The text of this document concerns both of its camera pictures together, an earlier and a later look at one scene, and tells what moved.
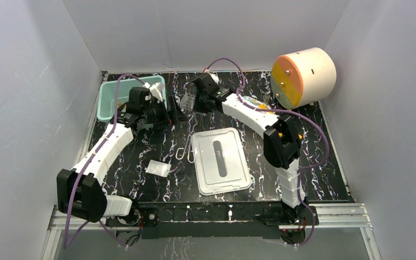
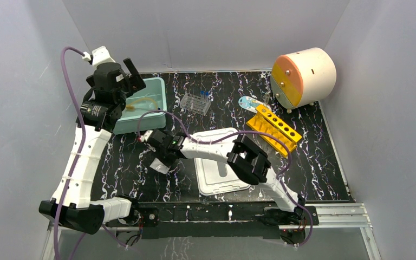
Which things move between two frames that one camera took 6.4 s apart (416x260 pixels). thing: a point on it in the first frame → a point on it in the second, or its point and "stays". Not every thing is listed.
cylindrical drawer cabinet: x=303 y=77 stays
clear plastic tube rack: x=187 y=102 stays
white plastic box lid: x=220 y=162 stays
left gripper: x=170 y=109 → x=131 y=77
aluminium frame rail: x=340 y=215 stays
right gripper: x=198 y=108 → x=157 y=154
